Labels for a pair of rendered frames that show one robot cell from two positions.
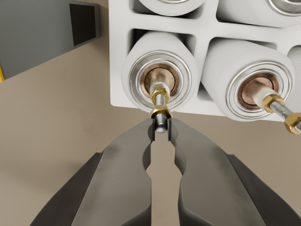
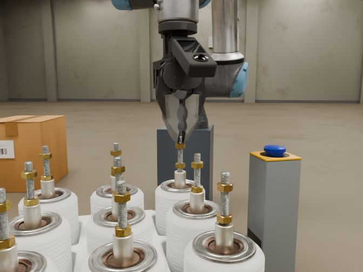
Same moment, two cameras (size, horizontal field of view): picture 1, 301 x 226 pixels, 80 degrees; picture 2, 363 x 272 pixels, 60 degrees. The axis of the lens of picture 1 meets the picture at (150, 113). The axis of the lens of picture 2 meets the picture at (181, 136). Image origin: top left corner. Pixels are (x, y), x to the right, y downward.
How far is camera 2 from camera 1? 0.52 m
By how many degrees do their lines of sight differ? 53
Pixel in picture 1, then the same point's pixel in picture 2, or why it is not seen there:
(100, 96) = not seen: hidden behind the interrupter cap
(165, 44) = (184, 195)
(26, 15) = (260, 184)
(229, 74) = (139, 193)
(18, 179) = not seen: hidden behind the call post
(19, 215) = not seen: hidden behind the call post
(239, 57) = (135, 200)
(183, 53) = (172, 194)
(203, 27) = (157, 238)
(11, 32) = (257, 169)
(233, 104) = (129, 185)
